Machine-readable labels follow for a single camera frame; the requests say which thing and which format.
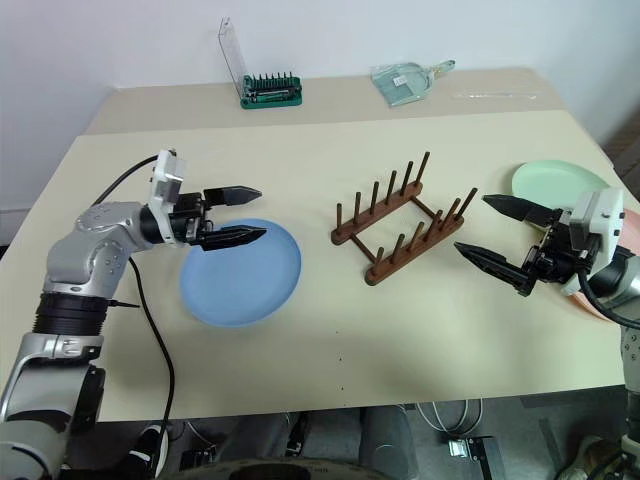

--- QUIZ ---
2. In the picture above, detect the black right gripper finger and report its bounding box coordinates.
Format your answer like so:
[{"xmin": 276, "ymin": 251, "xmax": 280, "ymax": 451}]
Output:
[
  {"xmin": 453, "ymin": 241, "xmax": 539, "ymax": 299},
  {"xmin": 482, "ymin": 193, "xmax": 557, "ymax": 226}
]

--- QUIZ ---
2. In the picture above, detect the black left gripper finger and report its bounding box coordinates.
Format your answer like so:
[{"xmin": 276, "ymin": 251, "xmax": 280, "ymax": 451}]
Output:
[
  {"xmin": 202, "ymin": 184, "xmax": 263, "ymax": 208},
  {"xmin": 199, "ymin": 226, "xmax": 268, "ymax": 253}
]

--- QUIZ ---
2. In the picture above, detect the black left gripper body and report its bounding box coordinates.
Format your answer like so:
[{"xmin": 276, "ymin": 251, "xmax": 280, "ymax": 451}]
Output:
[{"xmin": 169, "ymin": 191, "xmax": 219, "ymax": 247}]

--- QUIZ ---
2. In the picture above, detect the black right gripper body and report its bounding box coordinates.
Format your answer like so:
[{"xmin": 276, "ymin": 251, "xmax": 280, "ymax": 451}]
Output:
[{"xmin": 522, "ymin": 209, "xmax": 599, "ymax": 285}]

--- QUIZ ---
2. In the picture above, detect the green plate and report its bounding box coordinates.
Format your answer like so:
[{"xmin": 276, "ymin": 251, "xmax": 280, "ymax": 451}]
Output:
[{"xmin": 510, "ymin": 159, "xmax": 612, "ymax": 234}]

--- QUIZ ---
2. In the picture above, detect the wooden dish rack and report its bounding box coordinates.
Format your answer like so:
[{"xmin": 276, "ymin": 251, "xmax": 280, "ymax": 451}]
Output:
[{"xmin": 330, "ymin": 151, "xmax": 479, "ymax": 287}]

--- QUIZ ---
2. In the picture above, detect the red plate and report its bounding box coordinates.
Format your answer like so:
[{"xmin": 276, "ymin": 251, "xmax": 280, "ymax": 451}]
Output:
[{"xmin": 569, "ymin": 207, "xmax": 640, "ymax": 325}]

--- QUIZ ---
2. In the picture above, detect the blue plate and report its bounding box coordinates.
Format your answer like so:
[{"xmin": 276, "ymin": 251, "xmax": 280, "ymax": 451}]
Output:
[{"xmin": 179, "ymin": 218, "xmax": 304, "ymax": 329}]

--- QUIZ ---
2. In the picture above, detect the green screwdriver bit set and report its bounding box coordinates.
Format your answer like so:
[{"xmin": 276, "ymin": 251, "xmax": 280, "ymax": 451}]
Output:
[{"xmin": 218, "ymin": 16, "xmax": 304, "ymax": 110}]

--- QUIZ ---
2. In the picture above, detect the beige table mat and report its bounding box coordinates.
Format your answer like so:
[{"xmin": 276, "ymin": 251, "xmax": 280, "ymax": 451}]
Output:
[{"xmin": 29, "ymin": 107, "xmax": 632, "ymax": 425}]

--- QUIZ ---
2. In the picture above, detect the clear plastic dustpan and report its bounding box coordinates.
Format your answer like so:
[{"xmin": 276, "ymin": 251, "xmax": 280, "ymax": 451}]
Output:
[{"xmin": 370, "ymin": 59, "xmax": 457, "ymax": 109}]

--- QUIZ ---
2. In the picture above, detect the beige shoe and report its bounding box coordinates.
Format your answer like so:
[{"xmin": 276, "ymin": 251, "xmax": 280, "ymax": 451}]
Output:
[{"xmin": 554, "ymin": 434, "xmax": 626, "ymax": 480}]

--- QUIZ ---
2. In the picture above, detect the grey cylindrical leg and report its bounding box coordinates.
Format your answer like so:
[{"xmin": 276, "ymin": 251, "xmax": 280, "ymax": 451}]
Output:
[
  {"xmin": 219, "ymin": 414, "xmax": 301, "ymax": 471},
  {"xmin": 359, "ymin": 405, "xmax": 419, "ymax": 480}
]

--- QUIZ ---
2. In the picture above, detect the black and white shoe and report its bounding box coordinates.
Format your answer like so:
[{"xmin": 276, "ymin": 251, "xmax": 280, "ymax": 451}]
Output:
[{"xmin": 130, "ymin": 423, "xmax": 171, "ymax": 476}]

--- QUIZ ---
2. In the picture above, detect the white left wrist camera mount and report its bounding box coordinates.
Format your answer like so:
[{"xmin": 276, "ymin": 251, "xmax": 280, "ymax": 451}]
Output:
[{"xmin": 148, "ymin": 148, "xmax": 189, "ymax": 246}]

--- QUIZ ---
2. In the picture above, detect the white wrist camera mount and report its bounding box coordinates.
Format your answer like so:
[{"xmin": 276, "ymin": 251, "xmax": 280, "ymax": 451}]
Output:
[
  {"xmin": 562, "ymin": 188, "xmax": 626, "ymax": 296},
  {"xmin": 148, "ymin": 148, "xmax": 189, "ymax": 246}
]

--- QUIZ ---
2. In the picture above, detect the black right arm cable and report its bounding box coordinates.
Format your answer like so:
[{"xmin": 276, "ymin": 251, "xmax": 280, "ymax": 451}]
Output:
[{"xmin": 577, "ymin": 272, "xmax": 640, "ymax": 330}]

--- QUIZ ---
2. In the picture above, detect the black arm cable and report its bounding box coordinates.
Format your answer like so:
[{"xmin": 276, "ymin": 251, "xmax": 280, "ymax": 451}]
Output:
[
  {"xmin": 91, "ymin": 154, "xmax": 176, "ymax": 480},
  {"xmin": 577, "ymin": 272, "xmax": 640, "ymax": 330}
]

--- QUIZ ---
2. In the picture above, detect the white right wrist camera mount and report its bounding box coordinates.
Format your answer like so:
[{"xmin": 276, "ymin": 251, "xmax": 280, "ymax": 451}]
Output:
[{"xmin": 562, "ymin": 188, "xmax": 626, "ymax": 296}]

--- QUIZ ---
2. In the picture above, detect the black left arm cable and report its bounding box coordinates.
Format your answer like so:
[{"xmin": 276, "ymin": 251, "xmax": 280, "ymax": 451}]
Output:
[{"xmin": 91, "ymin": 154, "xmax": 176, "ymax": 480}]

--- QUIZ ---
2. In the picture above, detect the white cable loop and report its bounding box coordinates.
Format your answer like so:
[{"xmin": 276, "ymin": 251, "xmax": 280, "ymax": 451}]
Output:
[{"xmin": 416, "ymin": 398, "xmax": 485, "ymax": 435}]

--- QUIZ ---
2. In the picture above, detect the metal bracket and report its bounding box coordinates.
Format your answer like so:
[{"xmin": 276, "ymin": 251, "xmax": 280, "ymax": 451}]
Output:
[{"xmin": 446, "ymin": 436, "xmax": 500, "ymax": 475}]

